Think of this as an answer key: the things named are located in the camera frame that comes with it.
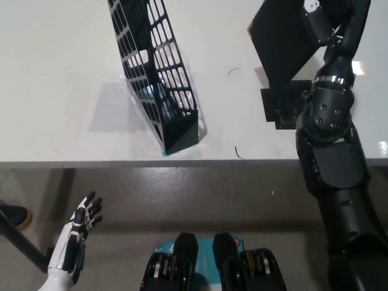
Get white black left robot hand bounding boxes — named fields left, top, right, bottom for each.
left=47, top=190, right=104, bottom=273

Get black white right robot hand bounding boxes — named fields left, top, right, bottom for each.
left=303, top=0, right=353, bottom=47

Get black notebook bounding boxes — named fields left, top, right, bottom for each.
left=247, top=0, right=323, bottom=92

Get black robot legs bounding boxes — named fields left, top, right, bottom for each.
left=139, top=232, right=287, bottom=291

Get black perforated file shelf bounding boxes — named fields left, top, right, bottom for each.
left=106, top=0, right=200, bottom=156

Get black table leg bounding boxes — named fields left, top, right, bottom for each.
left=0, top=209, right=51, bottom=271

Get black shoe with tan sole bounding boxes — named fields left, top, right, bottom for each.
left=0, top=204, right=33, bottom=230

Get black tape patch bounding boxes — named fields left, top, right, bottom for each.
left=260, top=79, right=313, bottom=131

